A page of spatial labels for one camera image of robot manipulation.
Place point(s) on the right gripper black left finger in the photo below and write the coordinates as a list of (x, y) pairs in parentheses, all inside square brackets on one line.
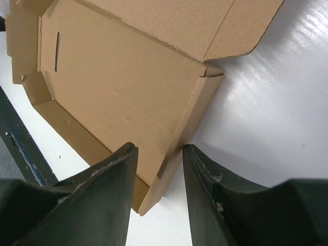
[(90, 208)]

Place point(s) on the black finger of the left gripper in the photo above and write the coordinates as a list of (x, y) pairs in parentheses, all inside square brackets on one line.
[(2, 24)]

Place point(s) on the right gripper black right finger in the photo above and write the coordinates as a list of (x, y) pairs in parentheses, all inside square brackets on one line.
[(227, 209)]

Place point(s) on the brown cardboard box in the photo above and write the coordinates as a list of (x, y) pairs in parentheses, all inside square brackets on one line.
[(103, 73)]

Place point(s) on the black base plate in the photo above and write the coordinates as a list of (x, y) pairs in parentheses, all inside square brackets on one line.
[(20, 156)]

